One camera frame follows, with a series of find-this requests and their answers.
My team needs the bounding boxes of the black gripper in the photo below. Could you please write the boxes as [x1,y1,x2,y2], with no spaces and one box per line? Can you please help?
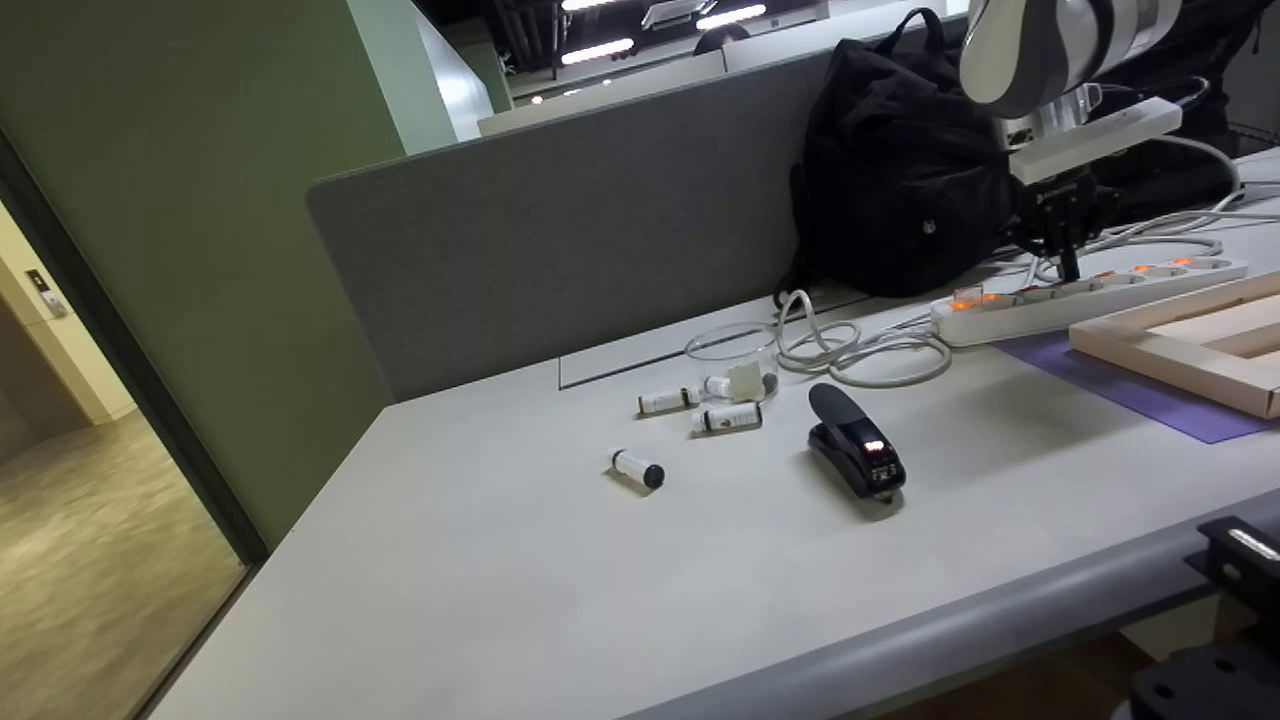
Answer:
[1016,170,1120,285]

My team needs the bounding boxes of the white power strip orange switches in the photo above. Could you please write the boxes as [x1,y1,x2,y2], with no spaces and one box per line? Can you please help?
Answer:
[937,255,1248,347]

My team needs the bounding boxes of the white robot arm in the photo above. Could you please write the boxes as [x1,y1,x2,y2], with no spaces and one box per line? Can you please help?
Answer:
[958,0,1185,285]

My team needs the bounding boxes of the black backpack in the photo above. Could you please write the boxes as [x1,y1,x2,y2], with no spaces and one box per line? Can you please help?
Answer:
[787,7,1010,295]

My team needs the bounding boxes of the purple mat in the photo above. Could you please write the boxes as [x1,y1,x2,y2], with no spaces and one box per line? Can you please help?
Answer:
[1004,332,1268,443]

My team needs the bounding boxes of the black office chair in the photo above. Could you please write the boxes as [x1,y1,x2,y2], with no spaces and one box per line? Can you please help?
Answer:
[1133,0,1275,231]

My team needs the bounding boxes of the black stapler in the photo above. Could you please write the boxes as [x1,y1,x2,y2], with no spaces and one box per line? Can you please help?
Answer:
[808,384,909,504]

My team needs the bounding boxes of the small white tube front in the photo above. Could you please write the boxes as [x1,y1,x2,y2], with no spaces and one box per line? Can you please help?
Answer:
[697,403,763,436]

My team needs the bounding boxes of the small white tube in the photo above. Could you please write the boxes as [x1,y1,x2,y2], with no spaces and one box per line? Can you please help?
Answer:
[635,384,701,416]
[697,403,763,436]

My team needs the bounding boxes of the small white tube left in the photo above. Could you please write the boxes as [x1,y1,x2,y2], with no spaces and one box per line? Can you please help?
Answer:
[635,384,701,416]

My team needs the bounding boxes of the white tube black cap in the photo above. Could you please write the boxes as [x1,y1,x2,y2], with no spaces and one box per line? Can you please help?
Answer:
[607,448,663,491]

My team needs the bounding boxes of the grey desk divider panel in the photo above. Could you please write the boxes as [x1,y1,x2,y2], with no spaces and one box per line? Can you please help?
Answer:
[305,7,985,403]

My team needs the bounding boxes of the wooden frame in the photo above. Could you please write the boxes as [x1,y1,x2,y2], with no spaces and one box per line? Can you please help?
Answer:
[1067,271,1280,420]

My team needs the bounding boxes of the white power cable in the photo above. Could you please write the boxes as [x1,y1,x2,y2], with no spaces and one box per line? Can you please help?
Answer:
[685,130,1280,393]

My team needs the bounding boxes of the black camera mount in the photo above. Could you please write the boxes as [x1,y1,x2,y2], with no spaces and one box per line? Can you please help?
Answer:
[1125,516,1280,720]

